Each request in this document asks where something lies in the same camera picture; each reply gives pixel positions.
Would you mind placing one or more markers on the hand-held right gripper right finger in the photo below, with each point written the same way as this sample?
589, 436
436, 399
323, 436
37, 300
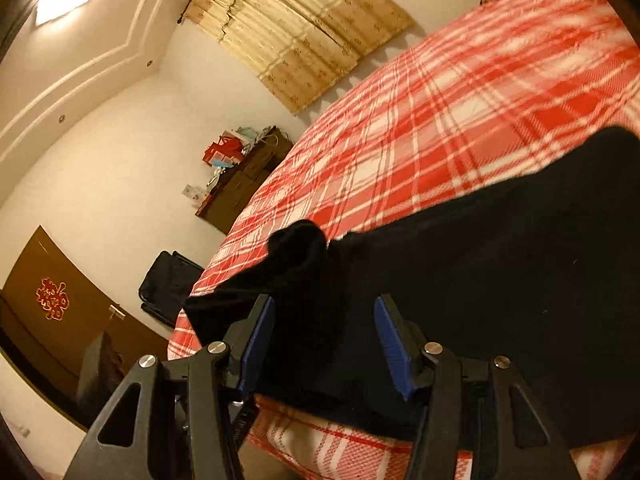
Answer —
392, 347

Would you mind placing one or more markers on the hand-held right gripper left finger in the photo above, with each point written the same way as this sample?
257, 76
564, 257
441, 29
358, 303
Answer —
257, 342

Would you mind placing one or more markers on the black pants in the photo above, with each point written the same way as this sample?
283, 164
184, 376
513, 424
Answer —
475, 285

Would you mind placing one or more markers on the black bag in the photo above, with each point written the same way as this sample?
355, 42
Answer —
167, 280

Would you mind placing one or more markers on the brown wooden dresser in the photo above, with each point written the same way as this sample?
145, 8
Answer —
240, 185

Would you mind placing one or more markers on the white card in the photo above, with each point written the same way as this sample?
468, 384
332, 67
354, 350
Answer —
194, 191

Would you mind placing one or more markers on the brown wooden door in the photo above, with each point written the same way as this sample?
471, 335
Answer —
90, 310

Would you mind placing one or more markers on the red gift bag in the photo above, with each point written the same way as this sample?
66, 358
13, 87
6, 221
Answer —
220, 150

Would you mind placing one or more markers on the red knot door ornament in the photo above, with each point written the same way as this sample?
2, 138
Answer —
50, 297

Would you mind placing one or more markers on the red plaid bed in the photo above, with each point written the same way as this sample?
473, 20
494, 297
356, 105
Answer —
425, 125

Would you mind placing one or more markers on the beige window curtain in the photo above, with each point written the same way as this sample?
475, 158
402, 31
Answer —
300, 35

